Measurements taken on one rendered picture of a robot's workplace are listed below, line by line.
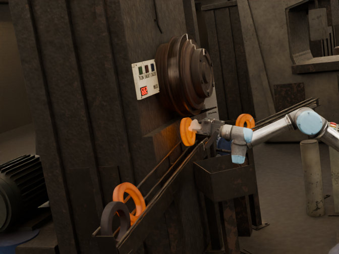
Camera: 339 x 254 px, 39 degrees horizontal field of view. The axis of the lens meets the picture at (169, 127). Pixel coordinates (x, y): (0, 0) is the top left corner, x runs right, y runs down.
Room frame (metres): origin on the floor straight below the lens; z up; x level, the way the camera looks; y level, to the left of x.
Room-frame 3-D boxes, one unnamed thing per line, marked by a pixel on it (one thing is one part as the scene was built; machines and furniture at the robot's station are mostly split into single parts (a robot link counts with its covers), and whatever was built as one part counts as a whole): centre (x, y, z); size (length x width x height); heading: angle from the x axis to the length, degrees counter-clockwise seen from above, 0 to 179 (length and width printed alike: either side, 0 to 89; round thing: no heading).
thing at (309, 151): (3.15, -0.92, 0.26); 0.12 x 0.12 x 0.52
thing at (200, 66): (2.73, -0.24, 1.11); 0.28 x 0.06 x 0.28; 158
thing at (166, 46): (2.80, -0.07, 1.11); 0.47 x 0.10 x 0.47; 158
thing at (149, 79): (2.50, 0.08, 1.15); 0.26 x 0.02 x 0.18; 158
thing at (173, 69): (2.77, -0.15, 1.11); 0.47 x 0.06 x 0.47; 158
